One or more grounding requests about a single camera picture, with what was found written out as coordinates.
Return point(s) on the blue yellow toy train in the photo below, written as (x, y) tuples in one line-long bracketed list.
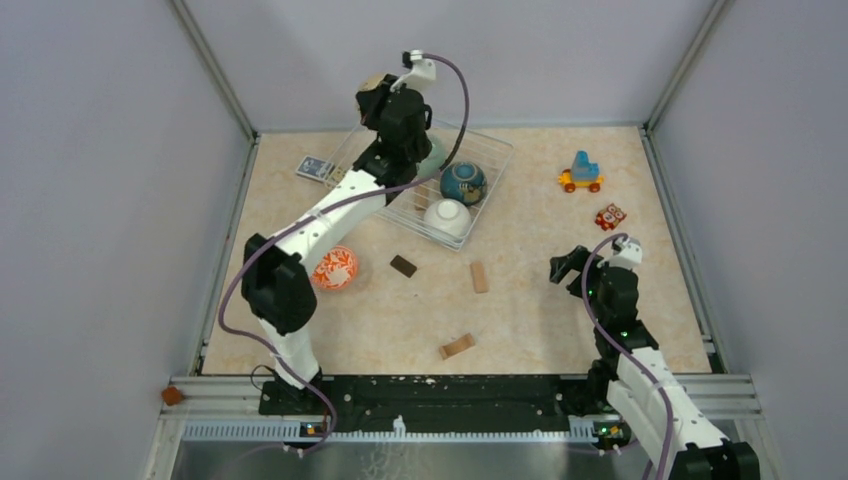
[(582, 174)]

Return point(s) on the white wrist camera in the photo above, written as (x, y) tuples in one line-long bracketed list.
[(627, 253), (421, 72)]

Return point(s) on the light wooden block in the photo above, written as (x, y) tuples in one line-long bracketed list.
[(479, 278)]

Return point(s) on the white ceramic bowl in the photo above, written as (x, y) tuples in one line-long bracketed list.
[(448, 218)]

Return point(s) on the red owl toy block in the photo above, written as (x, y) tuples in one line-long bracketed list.
[(610, 217)]

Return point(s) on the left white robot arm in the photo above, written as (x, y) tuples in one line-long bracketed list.
[(277, 281)]

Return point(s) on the dark teal patterned bowl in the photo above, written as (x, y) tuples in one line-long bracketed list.
[(465, 182)]

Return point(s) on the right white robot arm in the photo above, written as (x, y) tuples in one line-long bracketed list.
[(633, 378)]

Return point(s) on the small yellow patterned tile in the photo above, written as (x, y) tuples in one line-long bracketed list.
[(337, 175)]

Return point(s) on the orange patterned white bowl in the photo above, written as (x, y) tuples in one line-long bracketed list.
[(336, 270)]

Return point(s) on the light green ceramic bowl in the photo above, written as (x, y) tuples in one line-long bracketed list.
[(434, 160)]

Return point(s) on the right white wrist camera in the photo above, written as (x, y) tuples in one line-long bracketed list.
[(627, 253)]

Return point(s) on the dark brown block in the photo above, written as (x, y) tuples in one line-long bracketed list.
[(403, 266)]

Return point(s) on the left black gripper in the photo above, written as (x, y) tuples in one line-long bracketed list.
[(371, 100)]

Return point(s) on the white wire dish rack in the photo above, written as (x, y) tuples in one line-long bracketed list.
[(407, 210)]

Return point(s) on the notched wooden block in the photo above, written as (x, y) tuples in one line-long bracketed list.
[(457, 346)]

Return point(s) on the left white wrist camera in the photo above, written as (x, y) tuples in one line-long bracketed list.
[(421, 72)]

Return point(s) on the small orange block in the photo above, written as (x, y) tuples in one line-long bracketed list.
[(172, 396)]

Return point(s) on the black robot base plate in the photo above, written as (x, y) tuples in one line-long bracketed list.
[(440, 403)]

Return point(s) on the beige ceramic bowl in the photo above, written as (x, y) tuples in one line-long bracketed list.
[(374, 82)]

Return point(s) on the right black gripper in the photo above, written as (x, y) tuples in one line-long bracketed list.
[(562, 265)]

